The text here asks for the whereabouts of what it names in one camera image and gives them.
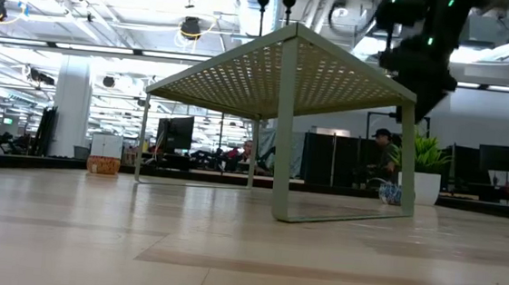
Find black leaning panels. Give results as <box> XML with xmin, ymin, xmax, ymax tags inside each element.
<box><xmin>30</xmin><ymin>104</ymin><xmax>60</xmax><ymax>159</ymax></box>

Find black partition screen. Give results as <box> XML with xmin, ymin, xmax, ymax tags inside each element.
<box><xmin>299</xmin><ymin>131</ymin><xmax>375</xmax><ymax>191</ymax></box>

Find person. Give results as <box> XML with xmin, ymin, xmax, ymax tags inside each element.
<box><xmin>366</xmin><ymin>126</ymin><xmax>403</xmax><ymax>187</ymax></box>
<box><xmin>227</xmin><ymin>138</ymin><xmax>260</xmax><ymax>175</ymax></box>

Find grey waste bin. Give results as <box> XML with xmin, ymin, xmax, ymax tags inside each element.
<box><xmin>72</xmin><ymin>144</ymin><xmax>93</xmax><ymax>162</ymax></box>

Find black aluminium table frame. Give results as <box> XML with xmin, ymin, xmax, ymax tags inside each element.
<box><xmin>0</xmin><ymin>151</ymin><xmax>509</xmax><ymax>222</ymax></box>

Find green perforated metal shelf riser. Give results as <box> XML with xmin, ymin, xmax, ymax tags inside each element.
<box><xmin>132</xmin><ymin>10</ymin><xmax>430</xmax><ymax>233</ymax></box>

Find orange and white box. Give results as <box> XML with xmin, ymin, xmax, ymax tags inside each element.
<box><xmin>89</xmin><ymin>132</ymin><xmax>125</xmax><ymax>161</ymax></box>

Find black desk monitor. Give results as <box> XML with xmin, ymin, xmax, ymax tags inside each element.
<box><xmin>477</xmin><ymin>143</ymin><xmax>509</xmax><ymax>174</ymax></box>
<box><xmin>154</xmin><ymin>113</ymin><xmax>197</xmax><ymax>158</ymax></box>

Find orange patterned candle tin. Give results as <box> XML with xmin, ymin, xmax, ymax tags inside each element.
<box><xmin>84</xmin><ymin>154</ymin><xmax>122</xmax><ymax>178</ymax></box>

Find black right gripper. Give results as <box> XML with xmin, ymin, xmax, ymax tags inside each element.
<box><xmin>373</xmin><ymin>32</ymin><xmax>462</xmax><ymax>128</ymax></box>

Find green plant in white pot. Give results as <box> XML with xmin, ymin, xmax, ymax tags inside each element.
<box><xmin>388</xmin><ymin>127</ymin><xmax>456</xmax><ymax>209</ymax></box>

